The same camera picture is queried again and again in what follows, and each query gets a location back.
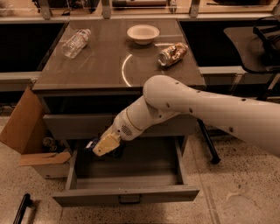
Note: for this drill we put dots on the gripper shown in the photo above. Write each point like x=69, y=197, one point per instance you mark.
x=123, y=127

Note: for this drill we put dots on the dark blue rxbar wrapper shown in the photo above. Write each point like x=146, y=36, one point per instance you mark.
x=91, y=144

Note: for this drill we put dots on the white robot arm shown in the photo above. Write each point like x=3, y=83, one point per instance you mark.
x=254, y=122

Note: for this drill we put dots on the open grey lower drawer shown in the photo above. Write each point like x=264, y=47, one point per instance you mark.
x=145, y=170

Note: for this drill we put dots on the closed grey upper drawer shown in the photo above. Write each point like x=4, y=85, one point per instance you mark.
x=87, y=126

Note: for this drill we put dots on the grey drawer cabinet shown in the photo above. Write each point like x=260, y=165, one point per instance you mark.
x=108, y=74

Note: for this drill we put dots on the brown cardboard box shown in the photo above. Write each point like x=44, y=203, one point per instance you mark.
x=24, y=133

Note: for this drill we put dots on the clear plastic water bottle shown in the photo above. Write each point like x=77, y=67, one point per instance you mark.
x=76, y=43

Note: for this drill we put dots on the black pole on floor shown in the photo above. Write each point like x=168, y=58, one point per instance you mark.
x=25, y=202

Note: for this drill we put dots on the black table leg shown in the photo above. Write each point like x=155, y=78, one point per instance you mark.
x=215, y=158

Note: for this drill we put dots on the white paper bowl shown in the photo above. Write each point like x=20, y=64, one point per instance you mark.
x=143, y=34

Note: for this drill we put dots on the black office chair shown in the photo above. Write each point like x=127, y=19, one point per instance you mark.
x=258, y=45

